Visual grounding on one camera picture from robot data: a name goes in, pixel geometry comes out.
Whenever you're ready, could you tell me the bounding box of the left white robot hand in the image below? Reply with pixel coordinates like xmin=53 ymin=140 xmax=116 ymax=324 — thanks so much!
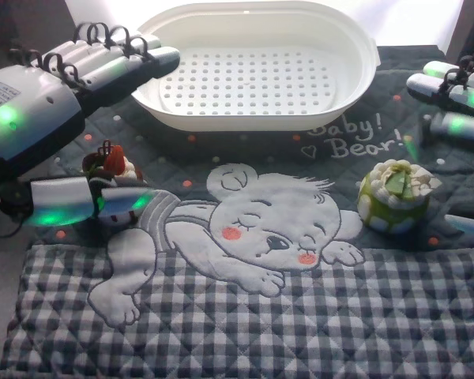
xmin=0 ymin=21 xmax=182 ymax=229

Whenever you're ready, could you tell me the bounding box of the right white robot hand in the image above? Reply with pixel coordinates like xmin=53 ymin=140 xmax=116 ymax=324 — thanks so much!
xmin=405 ymin=54 xmax=474 ymax=248

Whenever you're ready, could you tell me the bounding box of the chocolate strawberry toy cake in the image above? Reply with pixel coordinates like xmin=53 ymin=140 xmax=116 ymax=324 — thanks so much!
xmin=81 ymin=138 xmax=147 ymax=227

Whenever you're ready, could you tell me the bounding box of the green cream toy cake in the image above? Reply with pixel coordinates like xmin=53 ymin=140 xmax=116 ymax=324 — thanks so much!
xmin=357 ymin=158 xmax=443 ymax=235

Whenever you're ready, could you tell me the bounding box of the white perforated plastic tray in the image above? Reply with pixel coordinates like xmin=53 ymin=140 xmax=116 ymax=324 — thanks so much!
xmin=130 ymin=0 xmax=378 ymax=133

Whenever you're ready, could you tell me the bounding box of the grey quilt with bear print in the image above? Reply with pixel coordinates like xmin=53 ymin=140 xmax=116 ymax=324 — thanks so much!
xmin=0 ymin=44 xmax=474 ymax=379

